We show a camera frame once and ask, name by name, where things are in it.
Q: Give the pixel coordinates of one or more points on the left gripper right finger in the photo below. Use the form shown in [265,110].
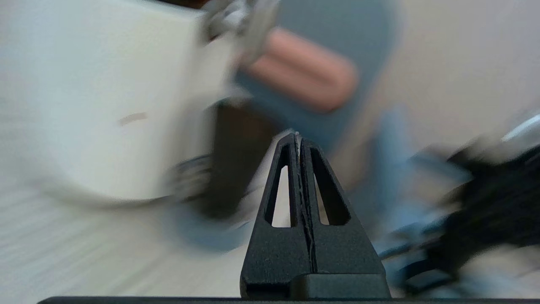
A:
[344,257]

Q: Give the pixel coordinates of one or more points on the steel dispenser tap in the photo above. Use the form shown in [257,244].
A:
[244,25]

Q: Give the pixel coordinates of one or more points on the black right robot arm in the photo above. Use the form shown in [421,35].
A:
[498,211]

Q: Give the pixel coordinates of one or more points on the teal upholstered booth bench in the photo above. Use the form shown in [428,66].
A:
[337,25]

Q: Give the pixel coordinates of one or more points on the round perforated drip tray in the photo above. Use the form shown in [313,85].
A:
[206,232]

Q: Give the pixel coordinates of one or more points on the black plastic cup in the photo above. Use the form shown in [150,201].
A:
[236,160]

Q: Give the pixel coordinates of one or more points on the dark tea beverage dispenser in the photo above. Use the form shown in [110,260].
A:
[97,93]

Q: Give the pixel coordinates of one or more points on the light blue chair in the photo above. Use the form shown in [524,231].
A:
[405,190]

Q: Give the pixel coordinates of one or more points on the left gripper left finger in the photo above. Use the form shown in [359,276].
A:
[274,257]

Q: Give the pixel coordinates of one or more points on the pink cylindrical back bolster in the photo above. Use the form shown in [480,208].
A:
[303,71]

